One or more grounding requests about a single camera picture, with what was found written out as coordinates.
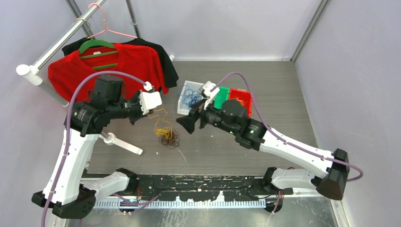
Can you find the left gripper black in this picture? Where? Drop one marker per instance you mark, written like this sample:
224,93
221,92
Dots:
139,115

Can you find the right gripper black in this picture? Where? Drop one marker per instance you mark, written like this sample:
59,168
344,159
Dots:
188,121

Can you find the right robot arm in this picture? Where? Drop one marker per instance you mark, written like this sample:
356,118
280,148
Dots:
322,170

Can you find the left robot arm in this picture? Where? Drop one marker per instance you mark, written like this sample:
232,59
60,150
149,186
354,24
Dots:
98,99

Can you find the white plastic bin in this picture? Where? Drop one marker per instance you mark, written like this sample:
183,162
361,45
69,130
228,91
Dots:
189,94

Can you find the green plastic bin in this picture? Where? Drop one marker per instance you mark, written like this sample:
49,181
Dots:
221,97

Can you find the black t-shirt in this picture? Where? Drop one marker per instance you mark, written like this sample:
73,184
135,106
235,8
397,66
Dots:
171,76

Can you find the red plastic bin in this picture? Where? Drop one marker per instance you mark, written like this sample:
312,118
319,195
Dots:
243,97

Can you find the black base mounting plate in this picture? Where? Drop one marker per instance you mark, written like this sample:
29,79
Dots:
200,188

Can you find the red t-shirt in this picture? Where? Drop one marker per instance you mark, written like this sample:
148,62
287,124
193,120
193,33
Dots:
140,61

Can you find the green clothes hanger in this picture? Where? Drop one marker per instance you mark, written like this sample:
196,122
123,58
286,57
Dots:
96,43

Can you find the white clothes rack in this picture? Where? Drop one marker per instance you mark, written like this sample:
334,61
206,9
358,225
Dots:
66,74

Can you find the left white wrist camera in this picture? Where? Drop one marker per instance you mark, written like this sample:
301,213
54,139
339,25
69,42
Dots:
149,101

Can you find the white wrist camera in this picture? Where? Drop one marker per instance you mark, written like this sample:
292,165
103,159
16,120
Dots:
209,91
149,101

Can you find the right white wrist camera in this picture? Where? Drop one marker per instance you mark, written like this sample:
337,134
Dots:
209,91

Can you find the pink wire hanger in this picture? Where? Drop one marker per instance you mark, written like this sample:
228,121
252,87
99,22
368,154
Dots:
106,28

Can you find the white slotted cable duct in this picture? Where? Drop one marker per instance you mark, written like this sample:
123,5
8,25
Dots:
190,204

